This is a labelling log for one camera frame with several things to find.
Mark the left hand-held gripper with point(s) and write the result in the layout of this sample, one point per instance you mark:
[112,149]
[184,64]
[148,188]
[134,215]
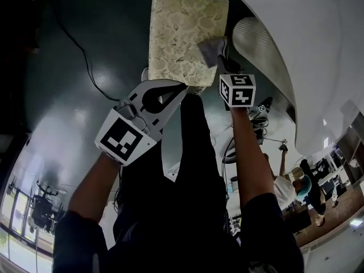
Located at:
[122,138]

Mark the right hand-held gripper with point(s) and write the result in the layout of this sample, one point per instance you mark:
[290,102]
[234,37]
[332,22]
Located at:
[239,92]

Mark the grey cloth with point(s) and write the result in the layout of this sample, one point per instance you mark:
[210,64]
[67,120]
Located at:
[210,53]

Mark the cream patterned stool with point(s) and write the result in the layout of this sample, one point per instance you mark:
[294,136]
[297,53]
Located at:
[182,38]

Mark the person's right forearm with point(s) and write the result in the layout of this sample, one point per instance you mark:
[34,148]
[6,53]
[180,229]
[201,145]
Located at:
[253,158]

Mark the person's left forearm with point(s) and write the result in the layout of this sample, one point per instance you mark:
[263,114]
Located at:
[91,186]

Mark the white curved table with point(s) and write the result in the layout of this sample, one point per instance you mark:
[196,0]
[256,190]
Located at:
[312,53]

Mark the person's dark clothed body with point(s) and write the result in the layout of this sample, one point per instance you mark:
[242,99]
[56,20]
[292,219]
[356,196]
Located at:
[176,209]

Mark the black office chair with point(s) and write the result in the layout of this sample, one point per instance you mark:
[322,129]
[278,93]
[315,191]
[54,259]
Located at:
[45,206]

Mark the teal hair cap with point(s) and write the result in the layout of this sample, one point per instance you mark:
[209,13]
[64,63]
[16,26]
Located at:
[305,186]

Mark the grey wooden shelf unit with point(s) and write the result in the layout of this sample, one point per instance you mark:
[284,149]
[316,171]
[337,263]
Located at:
[352,152]

